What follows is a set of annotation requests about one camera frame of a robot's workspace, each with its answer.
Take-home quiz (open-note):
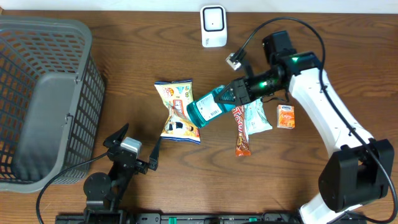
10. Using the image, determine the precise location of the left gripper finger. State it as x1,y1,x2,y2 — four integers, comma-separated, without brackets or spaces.
148,137,162,170
103,123,129,148

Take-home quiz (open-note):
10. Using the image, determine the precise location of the light blue tissue pack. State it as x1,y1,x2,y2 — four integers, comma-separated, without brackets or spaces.
244,99,272,135

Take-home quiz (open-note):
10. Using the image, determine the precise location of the teal mouthwash bottle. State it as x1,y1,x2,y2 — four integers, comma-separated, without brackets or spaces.
187,85,235,128

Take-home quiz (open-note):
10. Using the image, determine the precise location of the orange tissue box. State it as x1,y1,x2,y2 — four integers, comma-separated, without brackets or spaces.
277,105,295,129

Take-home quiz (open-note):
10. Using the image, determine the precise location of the yellow snack bag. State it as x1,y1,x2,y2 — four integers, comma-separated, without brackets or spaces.
154,79,201,144

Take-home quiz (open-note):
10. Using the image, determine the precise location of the red orange chocolate bar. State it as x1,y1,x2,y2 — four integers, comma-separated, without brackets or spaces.
232,106,251,157

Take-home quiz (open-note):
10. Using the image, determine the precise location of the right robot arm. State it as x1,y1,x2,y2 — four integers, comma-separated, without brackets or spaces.
215,31,396,223

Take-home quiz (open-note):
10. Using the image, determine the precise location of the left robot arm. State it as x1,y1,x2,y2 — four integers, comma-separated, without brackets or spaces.
83,124,162,224

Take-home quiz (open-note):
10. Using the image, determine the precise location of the white barcode scanner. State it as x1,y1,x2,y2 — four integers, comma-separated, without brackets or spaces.
200,5,228,48

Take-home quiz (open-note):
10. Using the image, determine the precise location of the grey plastic basket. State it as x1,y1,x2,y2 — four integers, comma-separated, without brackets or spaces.
1,16,105,193

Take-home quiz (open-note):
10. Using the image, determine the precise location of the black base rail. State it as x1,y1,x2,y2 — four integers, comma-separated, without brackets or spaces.
55,213,301,224

